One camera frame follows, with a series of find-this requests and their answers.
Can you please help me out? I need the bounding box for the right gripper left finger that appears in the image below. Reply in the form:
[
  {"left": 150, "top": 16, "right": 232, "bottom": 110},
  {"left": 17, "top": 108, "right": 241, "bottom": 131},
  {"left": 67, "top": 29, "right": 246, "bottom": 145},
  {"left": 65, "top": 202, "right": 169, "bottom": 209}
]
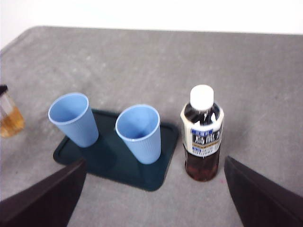
[{"left": 0, "top": 158, "right": 87, "bottom": 227}]

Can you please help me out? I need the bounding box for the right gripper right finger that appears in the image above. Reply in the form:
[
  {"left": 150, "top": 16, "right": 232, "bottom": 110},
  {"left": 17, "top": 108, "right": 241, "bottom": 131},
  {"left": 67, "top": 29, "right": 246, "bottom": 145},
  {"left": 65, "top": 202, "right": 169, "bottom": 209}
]
[{"left": 223, "top": 155, "right": 303, "bottom": 227}]

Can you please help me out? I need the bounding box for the clear bottle of pale tea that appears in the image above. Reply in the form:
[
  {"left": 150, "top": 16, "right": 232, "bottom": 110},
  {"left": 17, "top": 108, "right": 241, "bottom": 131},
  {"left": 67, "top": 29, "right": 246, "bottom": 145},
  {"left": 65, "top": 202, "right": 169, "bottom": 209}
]
[{"left": 0, "top": 91, "right": 26, "bottom": 139}]

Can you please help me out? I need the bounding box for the brown oolong tea bottle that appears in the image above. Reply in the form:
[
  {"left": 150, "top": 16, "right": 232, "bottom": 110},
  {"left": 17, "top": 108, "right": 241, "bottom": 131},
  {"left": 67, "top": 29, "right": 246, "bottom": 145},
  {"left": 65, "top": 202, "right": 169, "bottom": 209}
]
[{"left": 180, "top": 84, "right": 225, "bottom": 183}]

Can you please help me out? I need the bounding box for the blue ribbed plastic cup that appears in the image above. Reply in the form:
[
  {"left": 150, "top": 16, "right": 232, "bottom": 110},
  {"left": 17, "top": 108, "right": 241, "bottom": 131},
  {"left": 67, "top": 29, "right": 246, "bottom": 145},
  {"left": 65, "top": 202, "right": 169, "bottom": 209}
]
[
  {"left": 115, "top": 104, "right": 162, "bottom": 165},
  {"left": 48, "top": 92, "right": 99, "bottom": 148}
]

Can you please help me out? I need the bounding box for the dark blue rectangular tray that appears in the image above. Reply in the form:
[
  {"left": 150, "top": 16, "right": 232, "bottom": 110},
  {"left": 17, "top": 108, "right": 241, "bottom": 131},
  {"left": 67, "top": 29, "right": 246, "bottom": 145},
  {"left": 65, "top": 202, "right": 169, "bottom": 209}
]
[{"left": 53, "top": 108, "right": 180, "bottom": 192}]

